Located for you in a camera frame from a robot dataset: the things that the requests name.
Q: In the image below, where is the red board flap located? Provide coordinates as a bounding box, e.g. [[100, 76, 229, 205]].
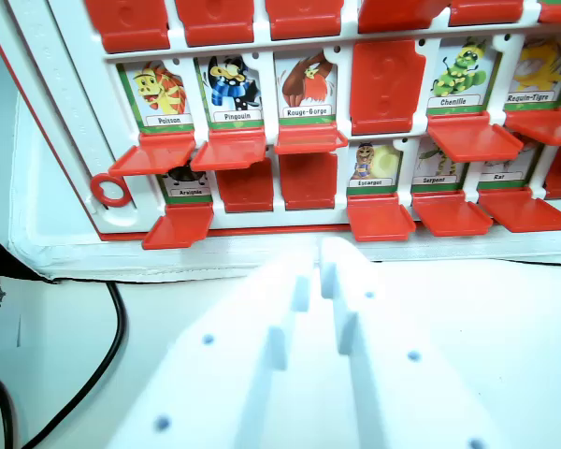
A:
[[279, 150, 339, 211]]

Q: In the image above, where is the white paper with printed border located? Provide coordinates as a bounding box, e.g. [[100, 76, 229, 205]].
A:
[[0, 273, 23, 350]]

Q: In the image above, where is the black sheet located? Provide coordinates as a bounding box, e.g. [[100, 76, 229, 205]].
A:
[[0, 239, 60, 285]]

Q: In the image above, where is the red and white game board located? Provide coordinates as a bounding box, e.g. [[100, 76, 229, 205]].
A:
[[0, 0, 561, 252]]

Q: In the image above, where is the long black cable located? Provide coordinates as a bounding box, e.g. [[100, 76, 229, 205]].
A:
[[21, 279, 129, 449]]

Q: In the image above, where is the looped black cable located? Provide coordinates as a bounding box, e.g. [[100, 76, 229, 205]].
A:
[[0, 372, 20, 449]]

